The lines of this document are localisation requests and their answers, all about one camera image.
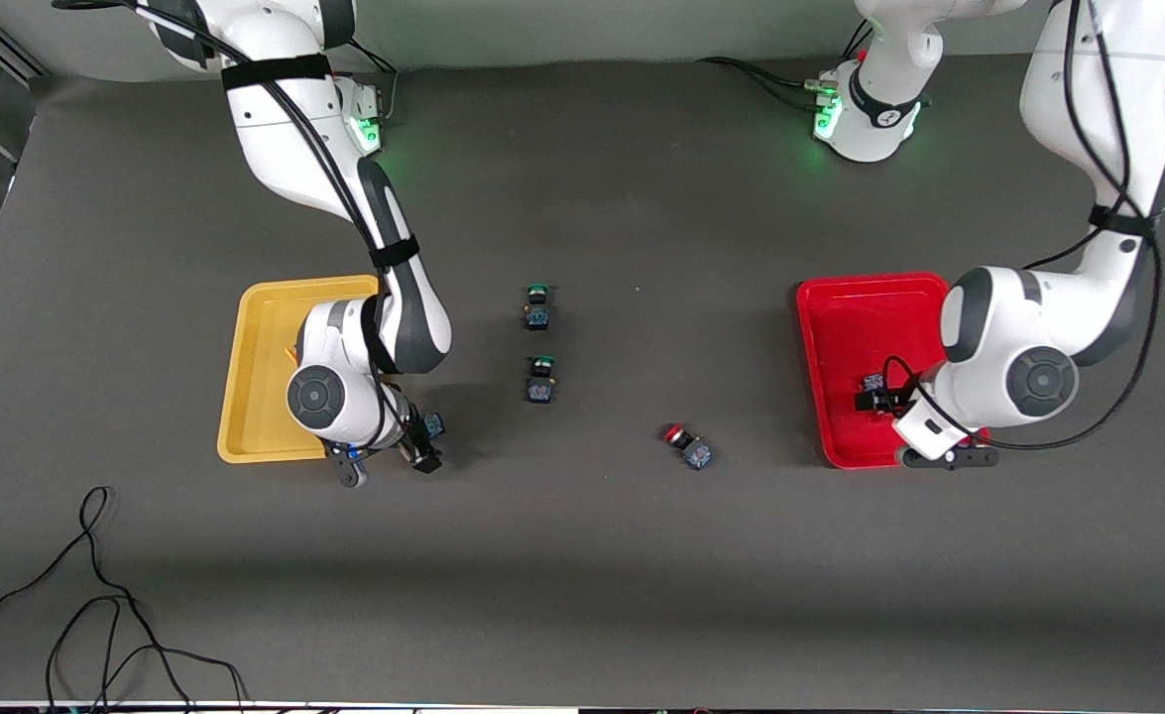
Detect red plastic tray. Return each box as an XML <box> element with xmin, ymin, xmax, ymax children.
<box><xmin>796</xmin><ymin>272</ymin><xmax>990</xmax><ymax>469</ymax></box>

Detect yellow plastic tray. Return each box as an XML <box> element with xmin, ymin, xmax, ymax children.
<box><xmin>217</xmin><ymin>275</ymin><xmax>386</xmax><ymax>464</ymax></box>

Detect dark grey table mat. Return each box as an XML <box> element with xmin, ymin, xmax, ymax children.
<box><xmin>0</xmin><ymin>35</ymin><xmax>1165</xmax><ymax>710</ymax></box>

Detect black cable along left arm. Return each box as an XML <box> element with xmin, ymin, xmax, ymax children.
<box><xmin>883</xmin><ymin>0</ymin><xmax>1164</xmax><ymax>453</ymax></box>

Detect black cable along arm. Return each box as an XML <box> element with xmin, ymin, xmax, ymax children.
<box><xmin>883</xmin><ymin>0</ymin><xmax>1164</xmax><ymax>453</ymax></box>
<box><xmin>52</xmin><ymin>0</ymin><xmax>424</xmax><ymax>452</ymax></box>

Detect black cable along right arm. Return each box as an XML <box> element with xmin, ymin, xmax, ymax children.
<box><xmin>52</xmin><ymin>0</ymin><xmax>424</xmax><ymax>452</ymax></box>

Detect black right arm base cables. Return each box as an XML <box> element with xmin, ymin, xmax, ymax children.
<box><xmin>349</xmin><ymin>38</ymin><xmax>401</xmax><ymax>128</ymax></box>

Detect black arm base cables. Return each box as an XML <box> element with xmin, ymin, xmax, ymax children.
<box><xmin>349</xmin><ymin>38</ymin><xmax>401</xmax><ymax>128</ymax></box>
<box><xmin>696</xmin><ymin>20</ymin><xmax>875</xmax><ymax>112</ymax></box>

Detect thin black loose cable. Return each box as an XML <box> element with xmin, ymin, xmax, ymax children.
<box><xmin>0</xmin><ymin>486</ymin><xmax>246</xmax><ymax>714</ymax></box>

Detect black left arm base cables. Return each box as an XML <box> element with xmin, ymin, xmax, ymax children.
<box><xmin>696</xmin><ymin>20</ymin><xmax>875</xmax><ymax>112</ymax></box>

